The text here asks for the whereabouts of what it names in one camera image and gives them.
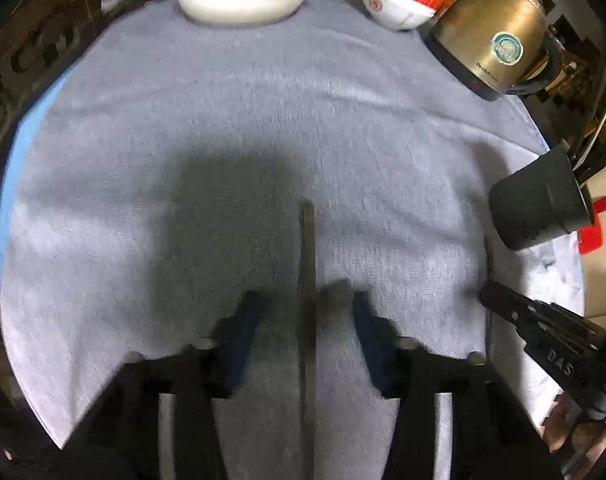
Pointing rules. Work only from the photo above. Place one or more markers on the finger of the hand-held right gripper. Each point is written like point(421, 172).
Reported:
point(548, 340)

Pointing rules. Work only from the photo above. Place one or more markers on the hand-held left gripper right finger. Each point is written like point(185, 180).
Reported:
point(375, 342)

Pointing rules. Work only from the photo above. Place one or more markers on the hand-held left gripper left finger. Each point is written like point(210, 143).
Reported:
point(238, 342)

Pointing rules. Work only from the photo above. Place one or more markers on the black chopstick holder cup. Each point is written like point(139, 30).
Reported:
point(538, 200)

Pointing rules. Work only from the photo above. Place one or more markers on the red plastic item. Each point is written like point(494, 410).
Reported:
point(595, 237)

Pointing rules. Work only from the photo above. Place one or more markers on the grey tablecloth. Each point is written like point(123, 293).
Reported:
point(233, 135)

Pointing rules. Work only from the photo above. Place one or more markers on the light wooden chair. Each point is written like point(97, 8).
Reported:
point(583, 60)

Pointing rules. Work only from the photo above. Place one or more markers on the blue cloth underlay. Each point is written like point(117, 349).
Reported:
point(20, 160)

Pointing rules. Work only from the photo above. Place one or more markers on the gold electric kettle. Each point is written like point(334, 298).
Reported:
point(488, 35)

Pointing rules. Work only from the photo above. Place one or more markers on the carved dark wooden chair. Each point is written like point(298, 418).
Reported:
point(38, 30)

